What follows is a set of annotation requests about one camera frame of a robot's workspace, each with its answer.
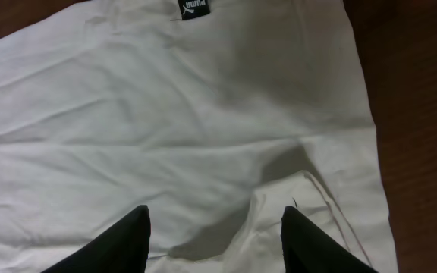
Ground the white printed t-shirt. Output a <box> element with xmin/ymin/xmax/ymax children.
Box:
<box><xmin>0</xmin><ymin>0</ymin><xmax>398</xmax><ymax>272</ymax></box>

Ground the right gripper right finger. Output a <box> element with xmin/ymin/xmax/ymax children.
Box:
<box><xmin>281</xmin><ymin>206</ymin><xmax>376</xmax><ymax>273</ymax></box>

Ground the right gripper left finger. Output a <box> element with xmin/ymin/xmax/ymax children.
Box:
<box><xmin>42</xmin><ymin>205</ymin><xmax>151</xmax><ymax>273</ymax></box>

